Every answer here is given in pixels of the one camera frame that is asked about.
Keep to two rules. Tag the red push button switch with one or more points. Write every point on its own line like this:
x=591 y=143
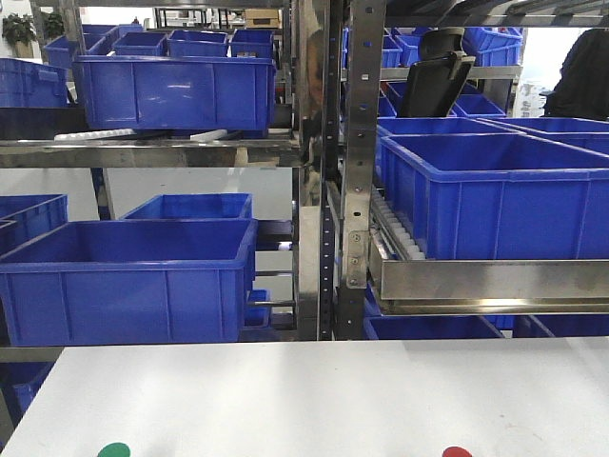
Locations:
x=456 y=451

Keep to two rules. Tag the green push button switch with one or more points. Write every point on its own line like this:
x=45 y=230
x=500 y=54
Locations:
x=116 y=449

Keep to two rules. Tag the blue bin behind lower left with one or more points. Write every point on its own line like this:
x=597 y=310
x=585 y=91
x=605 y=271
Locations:
x=194 y=206

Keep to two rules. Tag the blue bin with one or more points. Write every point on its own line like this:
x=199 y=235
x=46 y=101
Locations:
x=130 y=282
x=194 y=206

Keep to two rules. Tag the black office chair back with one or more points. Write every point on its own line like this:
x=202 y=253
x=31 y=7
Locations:
x=436 y=80

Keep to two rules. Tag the blue bin right shelf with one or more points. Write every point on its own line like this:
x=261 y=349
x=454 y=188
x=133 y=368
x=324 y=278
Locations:
x=498 y=196

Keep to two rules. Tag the blue bin shelf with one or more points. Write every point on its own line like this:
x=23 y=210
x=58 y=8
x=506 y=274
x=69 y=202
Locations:
x=498 y=196
x=188 y=93

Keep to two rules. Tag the blue bin upper shelf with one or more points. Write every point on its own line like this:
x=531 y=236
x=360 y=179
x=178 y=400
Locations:
x=188 y=93

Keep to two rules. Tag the steel rack upright post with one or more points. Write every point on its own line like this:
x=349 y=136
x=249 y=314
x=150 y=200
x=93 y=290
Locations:
x=366 y=22

